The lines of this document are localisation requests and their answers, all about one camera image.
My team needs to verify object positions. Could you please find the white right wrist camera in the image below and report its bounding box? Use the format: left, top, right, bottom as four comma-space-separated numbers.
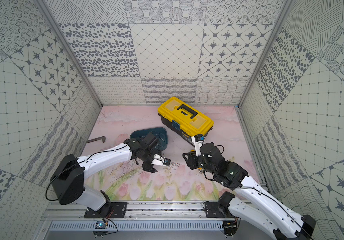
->
192, 134, 205, 157

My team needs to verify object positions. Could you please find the white slotted cable duct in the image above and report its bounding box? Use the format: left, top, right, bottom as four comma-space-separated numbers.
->
50, 220, 224, 231

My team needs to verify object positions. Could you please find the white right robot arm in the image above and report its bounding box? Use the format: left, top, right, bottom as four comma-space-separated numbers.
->
183, 143, 316, 240

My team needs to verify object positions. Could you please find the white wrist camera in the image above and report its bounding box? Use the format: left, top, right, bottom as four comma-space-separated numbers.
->
152, 155, 171, 167
192, 134, 205, 157

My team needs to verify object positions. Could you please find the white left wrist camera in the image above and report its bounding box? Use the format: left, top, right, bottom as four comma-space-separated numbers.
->
152, 155, 171, 167

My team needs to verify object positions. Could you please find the teal plastic storage box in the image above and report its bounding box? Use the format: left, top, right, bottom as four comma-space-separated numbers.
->
130, 127, 168, 151

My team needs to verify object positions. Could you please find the aluminium mounting rail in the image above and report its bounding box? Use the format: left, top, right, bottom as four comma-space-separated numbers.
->
41, 200, 290, 221

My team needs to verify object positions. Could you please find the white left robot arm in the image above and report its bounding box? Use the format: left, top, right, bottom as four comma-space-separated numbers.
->
49, 133, 170, 217

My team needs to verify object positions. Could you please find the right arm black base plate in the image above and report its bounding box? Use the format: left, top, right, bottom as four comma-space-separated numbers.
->
202, 201, 242, 219

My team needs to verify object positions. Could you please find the dark metal L-shaped wrench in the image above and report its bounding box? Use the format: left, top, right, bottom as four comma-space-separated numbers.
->
87, 136, 106, 143

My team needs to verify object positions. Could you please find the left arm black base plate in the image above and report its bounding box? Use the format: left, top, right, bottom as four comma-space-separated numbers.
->
84, 202, 128, 219

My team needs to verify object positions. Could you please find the yellow black toolbox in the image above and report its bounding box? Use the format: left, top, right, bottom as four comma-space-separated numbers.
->
157, 97, 214, 145

